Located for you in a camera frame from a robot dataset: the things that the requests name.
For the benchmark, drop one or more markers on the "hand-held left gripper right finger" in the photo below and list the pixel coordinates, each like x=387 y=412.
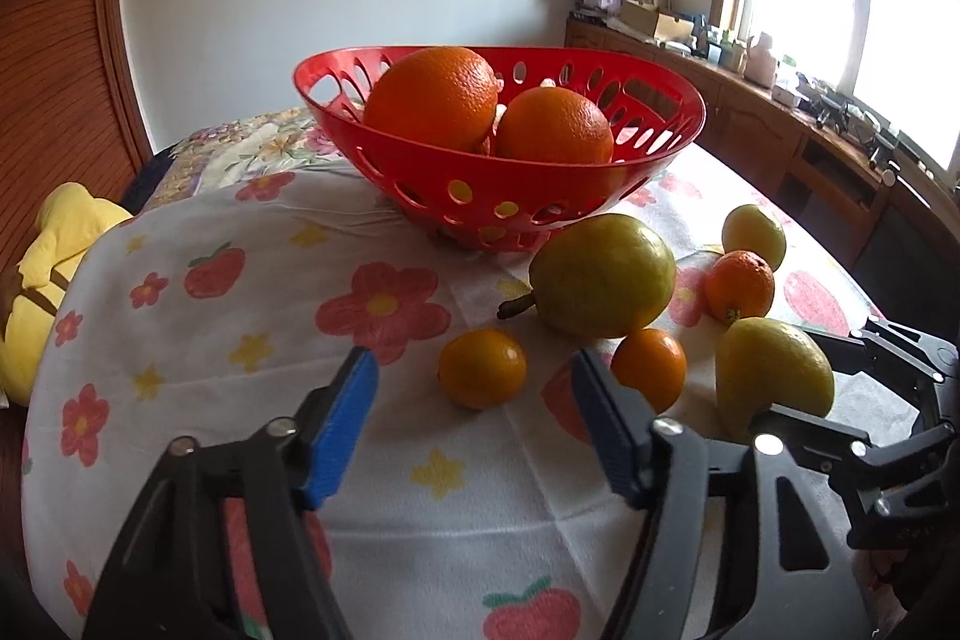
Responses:
x=607 y=430

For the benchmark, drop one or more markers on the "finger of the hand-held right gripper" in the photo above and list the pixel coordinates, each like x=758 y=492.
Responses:
x=900 y=351
x=825 y=437

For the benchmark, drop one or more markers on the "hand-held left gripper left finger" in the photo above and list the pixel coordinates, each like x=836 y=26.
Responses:
x=341 y=430

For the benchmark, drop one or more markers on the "small tangerine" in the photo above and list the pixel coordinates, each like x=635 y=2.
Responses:
x=652 y=366
x=739 y=287
x=484 y=370

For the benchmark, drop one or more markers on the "yellow-green pear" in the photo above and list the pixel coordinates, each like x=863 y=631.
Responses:
x=754 y=235
x=607 y=276
x=772 y=374

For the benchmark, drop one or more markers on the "red perforated plastic basket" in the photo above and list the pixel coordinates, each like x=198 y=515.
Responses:
x=420 y=183

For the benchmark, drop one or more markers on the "large orange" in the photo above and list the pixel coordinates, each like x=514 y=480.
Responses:
x=431 y=100
x=555 y=126

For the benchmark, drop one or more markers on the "white strawberry printed cloth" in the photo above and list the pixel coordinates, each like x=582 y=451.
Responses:
x=225 y=347

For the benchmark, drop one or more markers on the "small black tripod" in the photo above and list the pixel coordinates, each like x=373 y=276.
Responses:
x=832 y=115
x=881 y=147

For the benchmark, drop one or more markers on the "long wooden cabinet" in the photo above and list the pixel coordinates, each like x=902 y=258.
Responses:
x=757 y=123

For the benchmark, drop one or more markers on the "white tissue box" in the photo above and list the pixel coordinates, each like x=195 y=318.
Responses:
x=785 y=95

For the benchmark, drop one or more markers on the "floral blanket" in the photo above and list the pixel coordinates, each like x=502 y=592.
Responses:
x=247 y=145

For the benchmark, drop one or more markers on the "pink plastic jug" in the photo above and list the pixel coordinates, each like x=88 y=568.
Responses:
x=761 y=63

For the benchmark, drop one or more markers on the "yellow plush toy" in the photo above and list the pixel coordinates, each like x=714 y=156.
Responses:
x=52 y=250

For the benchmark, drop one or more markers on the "open cardboard box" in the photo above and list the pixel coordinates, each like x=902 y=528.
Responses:
x=645 y=16

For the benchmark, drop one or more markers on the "brown louvered wooden wardrobe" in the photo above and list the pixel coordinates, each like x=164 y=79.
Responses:
x=67 y=48

